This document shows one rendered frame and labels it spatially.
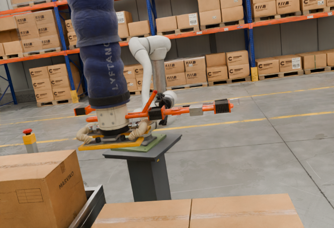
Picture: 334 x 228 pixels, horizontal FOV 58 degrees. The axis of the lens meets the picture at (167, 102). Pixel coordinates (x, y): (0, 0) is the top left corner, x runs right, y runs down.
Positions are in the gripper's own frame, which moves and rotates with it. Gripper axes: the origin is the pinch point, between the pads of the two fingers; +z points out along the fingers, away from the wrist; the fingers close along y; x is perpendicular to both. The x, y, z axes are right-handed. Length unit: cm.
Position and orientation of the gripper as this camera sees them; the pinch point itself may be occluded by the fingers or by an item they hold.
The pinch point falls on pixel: (159, 112)
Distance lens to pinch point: 162.5
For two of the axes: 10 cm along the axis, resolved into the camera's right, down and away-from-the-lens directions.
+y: 1.4, 9.7, 2.1
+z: -1.5, 2.3, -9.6
